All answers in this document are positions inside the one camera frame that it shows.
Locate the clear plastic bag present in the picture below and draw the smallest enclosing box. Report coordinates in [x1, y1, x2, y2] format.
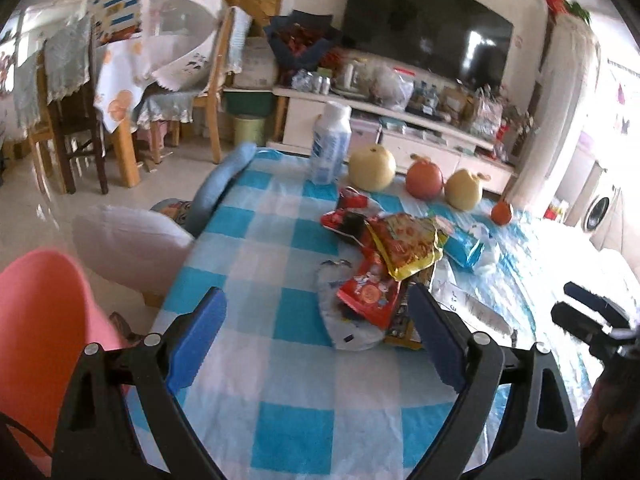
[371, 64, 416, 111]

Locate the blue snack packet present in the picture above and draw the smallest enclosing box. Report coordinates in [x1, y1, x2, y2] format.
[442, 220, 496, 272]

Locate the grey lace chair cover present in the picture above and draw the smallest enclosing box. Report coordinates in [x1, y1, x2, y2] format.
[42, 14, 94, 104]

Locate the dark wooden chair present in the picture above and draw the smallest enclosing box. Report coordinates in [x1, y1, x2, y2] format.
[36, 24, 109, 196]

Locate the white milk bottle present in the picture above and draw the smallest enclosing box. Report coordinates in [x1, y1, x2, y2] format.
[309, 101, 352, 186]

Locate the red apple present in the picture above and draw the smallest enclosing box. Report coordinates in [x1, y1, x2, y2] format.
[405, 156, 445, 199]

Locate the pink plastic chair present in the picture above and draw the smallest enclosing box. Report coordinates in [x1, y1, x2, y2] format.
[0, 248, 127, 479]

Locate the red cartoon snack wrapper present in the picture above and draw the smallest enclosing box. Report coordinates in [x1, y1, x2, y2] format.
[336, 254, 407, 332]

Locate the yellow snack bag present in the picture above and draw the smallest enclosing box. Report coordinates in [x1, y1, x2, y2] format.
[366, 213, 447, 282]

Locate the dark blue flower bouquet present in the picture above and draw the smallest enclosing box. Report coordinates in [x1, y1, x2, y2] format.
[264, 9, 347, 73]

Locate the white paper slip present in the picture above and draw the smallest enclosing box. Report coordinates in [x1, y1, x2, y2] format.
[431, 280, 516, 337]

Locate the silver foil wrapper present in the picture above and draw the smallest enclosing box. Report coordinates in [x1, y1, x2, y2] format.
[314, 259, 393, 352]

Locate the white cushion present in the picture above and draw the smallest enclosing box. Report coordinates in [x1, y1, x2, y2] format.
[72, 205, 196, 297]

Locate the white washing machine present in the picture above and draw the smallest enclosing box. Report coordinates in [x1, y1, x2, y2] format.
[581, 160, 627, 249]

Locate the red and black wrapper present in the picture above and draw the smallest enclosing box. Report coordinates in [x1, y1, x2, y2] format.
[320, 209, 373, 248]

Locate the green waste bin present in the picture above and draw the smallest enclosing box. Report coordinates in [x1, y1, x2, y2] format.
[232, 114, 269, 147]

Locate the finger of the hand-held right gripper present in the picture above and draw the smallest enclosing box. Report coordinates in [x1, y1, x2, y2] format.
[563, 281, 630, 322]
[550, 301, 632, 357]

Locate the white covered air conditioner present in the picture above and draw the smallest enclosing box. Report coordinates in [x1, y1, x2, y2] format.
[504, 14, 601, 211]

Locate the person's right hand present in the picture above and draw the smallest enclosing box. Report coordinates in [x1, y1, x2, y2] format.
[577, 360, 640, 463]

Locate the large yellow pear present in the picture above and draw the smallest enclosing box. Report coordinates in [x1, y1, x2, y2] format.
[348, 144, 397, 192]

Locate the white television cabinet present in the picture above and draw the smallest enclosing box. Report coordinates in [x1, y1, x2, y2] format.
[270, 85, 517, 196]

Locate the mesh food cover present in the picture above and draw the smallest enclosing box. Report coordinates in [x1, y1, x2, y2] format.
[139, 0, 224, 92]

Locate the green basin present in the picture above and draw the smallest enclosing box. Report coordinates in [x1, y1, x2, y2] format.
[224, 90, 277, 116]

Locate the small yellow pear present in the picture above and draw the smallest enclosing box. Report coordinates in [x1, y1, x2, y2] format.
[445, 169, 492, 211]

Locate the blue checked tablecloth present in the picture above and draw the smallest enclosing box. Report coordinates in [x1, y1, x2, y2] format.
[124, 147, 633, 480]

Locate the black television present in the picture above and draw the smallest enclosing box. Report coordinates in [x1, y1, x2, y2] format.
[342, 0, 515, 89]

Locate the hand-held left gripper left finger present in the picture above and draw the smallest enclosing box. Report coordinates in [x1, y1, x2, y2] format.
[52, 286, 228, 480]

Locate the light wooden chair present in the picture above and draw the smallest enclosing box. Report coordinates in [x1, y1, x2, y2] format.
[191, 6, 242, 164]

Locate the patterned seat cushion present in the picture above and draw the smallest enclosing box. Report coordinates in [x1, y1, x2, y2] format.
[149, 198, 195, 227]

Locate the dining table with floral cloth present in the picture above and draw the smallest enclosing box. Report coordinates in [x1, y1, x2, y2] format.
[94, 35, 168, 187]

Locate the blue rolled cushion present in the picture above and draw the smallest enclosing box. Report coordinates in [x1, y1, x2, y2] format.
[185, 142, 259, 237]

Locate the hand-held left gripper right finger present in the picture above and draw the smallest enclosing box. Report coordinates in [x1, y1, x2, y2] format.
[405, 282, 583, 480]

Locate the red crumpled wrapper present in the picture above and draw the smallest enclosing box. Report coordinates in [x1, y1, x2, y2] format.
[336, 186, 383, 212]

